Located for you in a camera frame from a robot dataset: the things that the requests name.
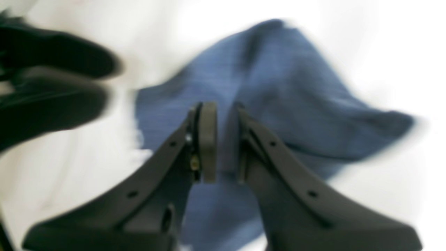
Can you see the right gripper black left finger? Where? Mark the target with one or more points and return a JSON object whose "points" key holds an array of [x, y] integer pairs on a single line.
{"points": [[145, 211]]}

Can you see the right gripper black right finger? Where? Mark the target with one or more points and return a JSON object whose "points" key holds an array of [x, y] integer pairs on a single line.
{"points": [[301, 212]]}

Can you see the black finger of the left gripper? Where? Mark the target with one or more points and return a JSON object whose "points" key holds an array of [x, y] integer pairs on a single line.
{"points": [[31, 47], [46, 100]]}

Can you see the dark blue printed T-shirt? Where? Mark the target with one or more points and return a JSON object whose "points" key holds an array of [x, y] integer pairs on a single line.
{"points": [[284, 83]]}

